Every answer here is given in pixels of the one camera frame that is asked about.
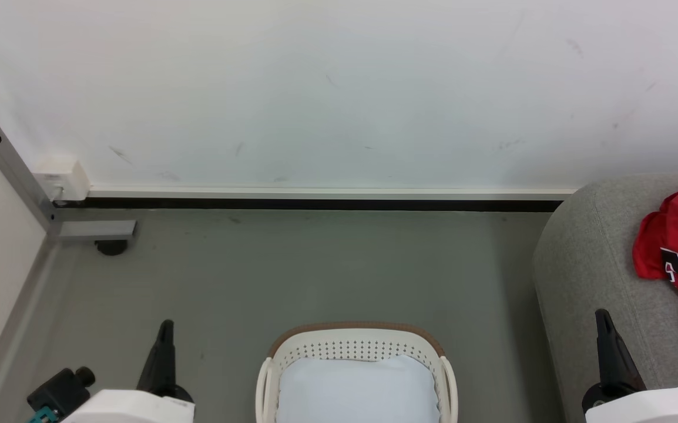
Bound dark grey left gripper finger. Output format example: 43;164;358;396
136;320;176;395

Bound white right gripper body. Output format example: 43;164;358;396
581;382;678;423

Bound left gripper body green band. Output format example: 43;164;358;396
63;384;196;423

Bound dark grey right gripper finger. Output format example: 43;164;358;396
595;309;648;395

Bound red jersey with white trim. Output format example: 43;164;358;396
633;174;678;350

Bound cream perforated laundry basket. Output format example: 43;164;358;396
255;321;459;423

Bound grey fabric sofa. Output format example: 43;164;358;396
532;172;678;423

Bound pale white cloth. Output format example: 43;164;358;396
276;354;441;423

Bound white plastic junction box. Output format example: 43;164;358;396
32;156;90;203

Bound white and black baseboard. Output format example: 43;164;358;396
83;187;578;212

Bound black round frame foot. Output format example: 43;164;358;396
95;239;129;256

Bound grey metal partition frame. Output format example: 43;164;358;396
0;113;137;423

